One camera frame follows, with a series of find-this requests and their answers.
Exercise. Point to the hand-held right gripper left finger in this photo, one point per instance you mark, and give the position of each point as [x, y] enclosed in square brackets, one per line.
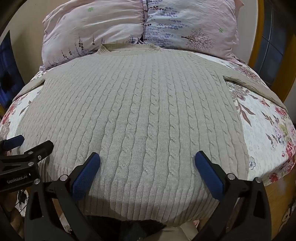
[86, 177]

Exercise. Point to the floral bedspread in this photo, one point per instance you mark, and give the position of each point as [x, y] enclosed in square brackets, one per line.
[261, 125]

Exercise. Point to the blue curtain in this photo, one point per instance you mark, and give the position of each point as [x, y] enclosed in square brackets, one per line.
[9, 69]

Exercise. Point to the pink ruffled pillow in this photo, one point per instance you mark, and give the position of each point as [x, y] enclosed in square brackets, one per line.
[92, 30]

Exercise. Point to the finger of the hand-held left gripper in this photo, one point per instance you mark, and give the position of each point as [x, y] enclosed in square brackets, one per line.
[13, 141]
[42, 149]

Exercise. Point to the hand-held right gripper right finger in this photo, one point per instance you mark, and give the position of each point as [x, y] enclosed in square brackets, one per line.
[208, 176]

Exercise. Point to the lavender print pillow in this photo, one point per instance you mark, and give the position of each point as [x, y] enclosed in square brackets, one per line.
[189, 25]

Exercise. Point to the dark tiled panel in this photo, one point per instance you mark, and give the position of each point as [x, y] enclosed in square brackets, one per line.
[275, 39]

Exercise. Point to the wooden headboard frame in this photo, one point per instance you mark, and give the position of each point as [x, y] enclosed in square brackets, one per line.
[254, 34]

